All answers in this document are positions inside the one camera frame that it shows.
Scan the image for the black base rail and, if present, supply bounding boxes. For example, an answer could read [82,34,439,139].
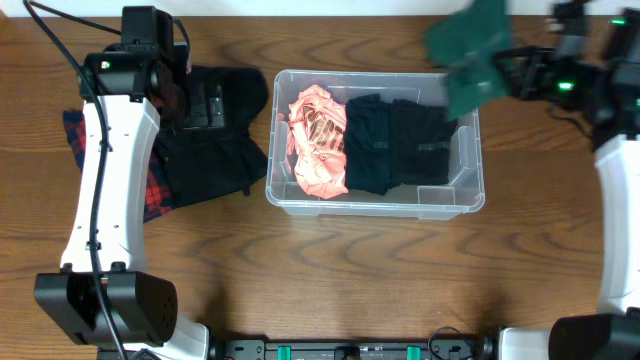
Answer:
[96,338,501,360]

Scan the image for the black shirt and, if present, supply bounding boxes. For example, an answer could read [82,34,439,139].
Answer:
[389,99,457,186]

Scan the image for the red navy plaid shirt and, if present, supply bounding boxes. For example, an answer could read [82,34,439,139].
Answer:
[62,110,176,222]

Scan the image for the dark green shirt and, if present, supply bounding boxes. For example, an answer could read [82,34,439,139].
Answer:
[425,0,512,120]

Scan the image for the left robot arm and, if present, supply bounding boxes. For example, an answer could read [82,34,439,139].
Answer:
[34,6,225,360]

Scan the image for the large black folded garment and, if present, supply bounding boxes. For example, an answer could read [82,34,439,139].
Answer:
[152,66,269,209]

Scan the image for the dark navy shirt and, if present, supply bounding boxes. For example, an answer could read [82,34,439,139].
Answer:
[344,94,392,195]

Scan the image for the clear plastic storage bin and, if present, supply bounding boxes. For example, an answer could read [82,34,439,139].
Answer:
[265,69,485,220]

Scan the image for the pink shirt with gold letters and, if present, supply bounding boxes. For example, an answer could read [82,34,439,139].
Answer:
[287,85,348,199]

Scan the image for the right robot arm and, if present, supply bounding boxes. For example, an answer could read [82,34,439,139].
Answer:
[476,1,639,359]

